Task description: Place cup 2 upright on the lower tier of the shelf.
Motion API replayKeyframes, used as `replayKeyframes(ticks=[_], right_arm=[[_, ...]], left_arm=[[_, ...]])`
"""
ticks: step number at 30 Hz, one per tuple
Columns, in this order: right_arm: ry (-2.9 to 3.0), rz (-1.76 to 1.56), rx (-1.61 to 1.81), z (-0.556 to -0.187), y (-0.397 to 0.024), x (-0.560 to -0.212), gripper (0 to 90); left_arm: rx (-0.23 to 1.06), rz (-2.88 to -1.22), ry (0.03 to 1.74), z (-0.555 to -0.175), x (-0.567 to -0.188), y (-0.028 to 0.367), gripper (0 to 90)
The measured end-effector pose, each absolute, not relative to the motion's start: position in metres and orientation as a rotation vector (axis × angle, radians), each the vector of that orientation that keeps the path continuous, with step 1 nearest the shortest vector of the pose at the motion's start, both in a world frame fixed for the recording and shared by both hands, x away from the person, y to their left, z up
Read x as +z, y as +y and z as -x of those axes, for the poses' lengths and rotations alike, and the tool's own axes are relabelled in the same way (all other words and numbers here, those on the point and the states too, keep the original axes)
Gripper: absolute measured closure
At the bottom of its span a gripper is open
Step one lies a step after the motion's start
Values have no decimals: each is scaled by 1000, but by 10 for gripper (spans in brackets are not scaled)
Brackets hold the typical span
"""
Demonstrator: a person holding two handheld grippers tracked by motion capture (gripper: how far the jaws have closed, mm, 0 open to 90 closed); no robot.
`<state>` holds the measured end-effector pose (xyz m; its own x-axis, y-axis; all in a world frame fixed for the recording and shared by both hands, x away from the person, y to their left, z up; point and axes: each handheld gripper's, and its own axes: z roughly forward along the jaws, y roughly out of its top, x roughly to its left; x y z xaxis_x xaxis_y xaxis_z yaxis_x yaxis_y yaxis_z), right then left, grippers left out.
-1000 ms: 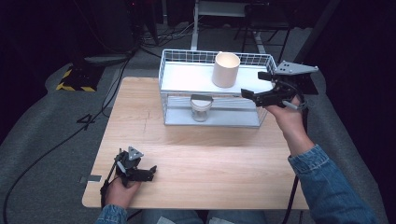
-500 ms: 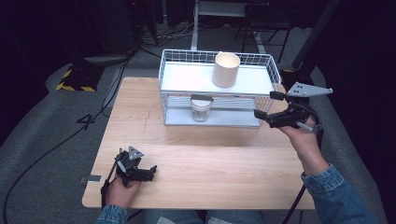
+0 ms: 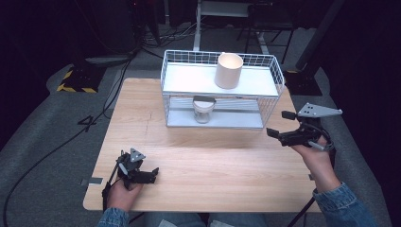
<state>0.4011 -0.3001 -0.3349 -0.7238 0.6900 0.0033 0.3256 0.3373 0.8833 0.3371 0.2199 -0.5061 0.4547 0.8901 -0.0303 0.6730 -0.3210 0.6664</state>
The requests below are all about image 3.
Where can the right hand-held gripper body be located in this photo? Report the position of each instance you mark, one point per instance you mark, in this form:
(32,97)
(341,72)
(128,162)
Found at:
(310,132)

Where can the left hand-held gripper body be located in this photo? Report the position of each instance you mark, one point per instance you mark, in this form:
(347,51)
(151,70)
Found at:
(130,165)

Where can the person's left hand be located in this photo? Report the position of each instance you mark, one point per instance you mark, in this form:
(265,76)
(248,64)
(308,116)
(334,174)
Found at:
(121,197)

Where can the person's right hand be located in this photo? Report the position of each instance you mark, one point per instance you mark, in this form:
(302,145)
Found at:
(317,164)

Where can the grey tape strip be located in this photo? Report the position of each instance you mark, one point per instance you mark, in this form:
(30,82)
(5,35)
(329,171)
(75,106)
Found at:
(94,181)

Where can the person's legs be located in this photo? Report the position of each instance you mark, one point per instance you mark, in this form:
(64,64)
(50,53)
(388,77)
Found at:
(205,221)

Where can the beige cylindrical cup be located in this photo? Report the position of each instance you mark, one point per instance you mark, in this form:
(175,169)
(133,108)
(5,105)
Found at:
(227,74)

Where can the glass jar with grey lid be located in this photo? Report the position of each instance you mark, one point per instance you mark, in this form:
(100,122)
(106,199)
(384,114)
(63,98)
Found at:
(202,110)

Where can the black stand with striped base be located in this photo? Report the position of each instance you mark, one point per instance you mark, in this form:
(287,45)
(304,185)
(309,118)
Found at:
(80,78)

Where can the black stand with slanted post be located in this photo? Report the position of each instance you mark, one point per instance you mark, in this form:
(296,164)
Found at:
(304,82)

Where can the black metal chair frame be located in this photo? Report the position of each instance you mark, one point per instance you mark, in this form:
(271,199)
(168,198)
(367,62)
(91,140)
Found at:
(268,19)

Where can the white metal desk frame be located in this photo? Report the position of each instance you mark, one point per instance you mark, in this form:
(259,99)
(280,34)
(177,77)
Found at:
(197,28)

